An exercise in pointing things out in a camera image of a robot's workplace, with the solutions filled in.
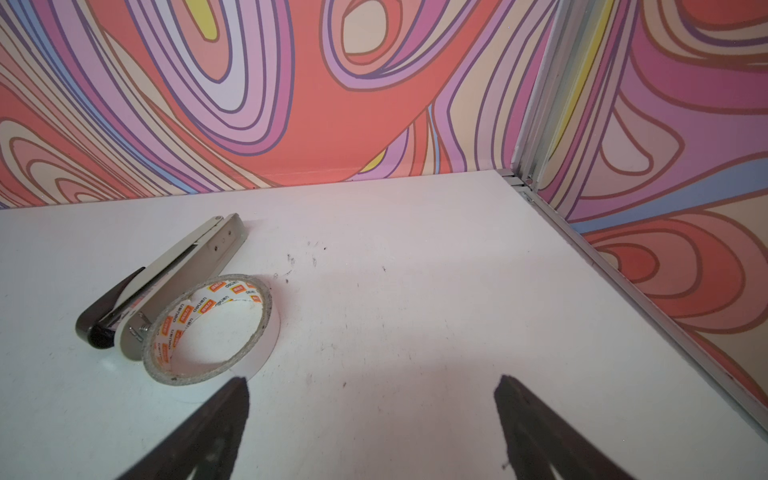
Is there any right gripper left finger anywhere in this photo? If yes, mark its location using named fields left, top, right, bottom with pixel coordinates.
left=121, top=377, right=250, bottom=479

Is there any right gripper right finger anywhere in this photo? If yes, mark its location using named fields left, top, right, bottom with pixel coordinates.
left=494, top=375, right=632, bottom=479

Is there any clear tape roll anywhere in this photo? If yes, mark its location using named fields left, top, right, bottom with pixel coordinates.
left=142, top=274, right=281, bottom=398

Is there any silver black stapler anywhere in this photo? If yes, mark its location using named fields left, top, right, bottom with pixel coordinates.
left=75, top=213, right=248, bottom=361

